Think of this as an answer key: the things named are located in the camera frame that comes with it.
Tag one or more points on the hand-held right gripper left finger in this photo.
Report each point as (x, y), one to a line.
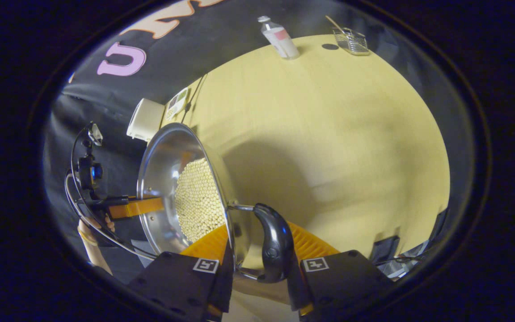
(224, 290)

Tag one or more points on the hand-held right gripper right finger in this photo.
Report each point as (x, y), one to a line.
(297, 290)

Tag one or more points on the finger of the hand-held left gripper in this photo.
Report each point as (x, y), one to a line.
(137, 208)

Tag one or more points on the stainless steel pot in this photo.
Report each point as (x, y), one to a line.
(161, 170)

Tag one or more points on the pile of pale beans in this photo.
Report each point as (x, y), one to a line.
(199, 201)

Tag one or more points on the black backdrop cloth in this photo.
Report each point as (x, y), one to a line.
(105, 112)

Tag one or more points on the white toaster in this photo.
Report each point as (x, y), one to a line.
(143, 120)

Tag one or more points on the black box-shaped object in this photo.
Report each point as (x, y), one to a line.
(385, 249)

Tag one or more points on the white divided dish with beans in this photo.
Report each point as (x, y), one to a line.
(177, 103)

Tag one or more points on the dark grey object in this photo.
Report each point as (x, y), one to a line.
(438, 223)

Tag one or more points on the clear plastic bottle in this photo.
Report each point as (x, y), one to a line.
(282, 40)

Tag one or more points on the black round table cap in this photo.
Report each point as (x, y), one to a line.
(330, 46)

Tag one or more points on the wooden stick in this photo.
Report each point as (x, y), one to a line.
(332, 22)

